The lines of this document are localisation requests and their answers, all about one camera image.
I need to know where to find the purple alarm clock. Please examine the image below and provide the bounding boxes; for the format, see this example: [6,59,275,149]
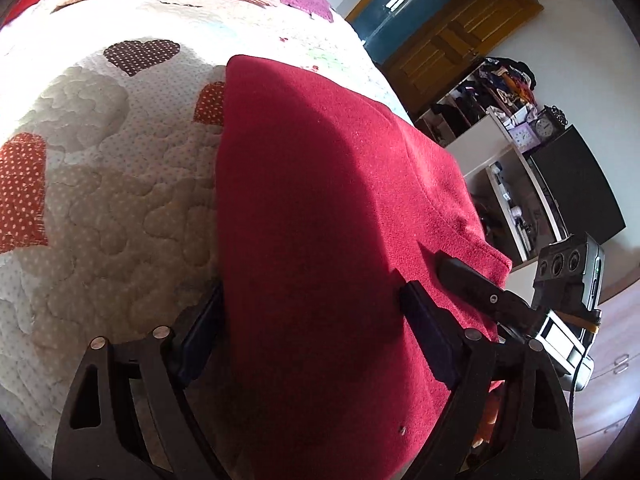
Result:
[509,122,540,154]

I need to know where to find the black camera box right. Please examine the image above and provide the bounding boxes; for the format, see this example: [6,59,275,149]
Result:
[532,233,605,315]

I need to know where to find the dark red fleece garment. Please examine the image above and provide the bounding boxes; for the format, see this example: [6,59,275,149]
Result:
[201,55,511,479]

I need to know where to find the wooden door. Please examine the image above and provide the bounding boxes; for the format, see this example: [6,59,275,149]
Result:
[347,0,544,118]

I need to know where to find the cluttered shoe rack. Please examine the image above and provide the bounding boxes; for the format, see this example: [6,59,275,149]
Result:
[414,56,538,148]

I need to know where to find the heart patterned quilt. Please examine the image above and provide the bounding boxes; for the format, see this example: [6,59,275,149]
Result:
[1,0,404,472]

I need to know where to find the black television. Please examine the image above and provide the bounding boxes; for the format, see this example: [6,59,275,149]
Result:
[527,126,626,245]

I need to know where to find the black cable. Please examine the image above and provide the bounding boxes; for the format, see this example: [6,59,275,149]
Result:
[566,353,597,430]

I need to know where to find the white shelf unit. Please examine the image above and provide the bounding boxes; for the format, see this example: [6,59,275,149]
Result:
[447,114,567,301]

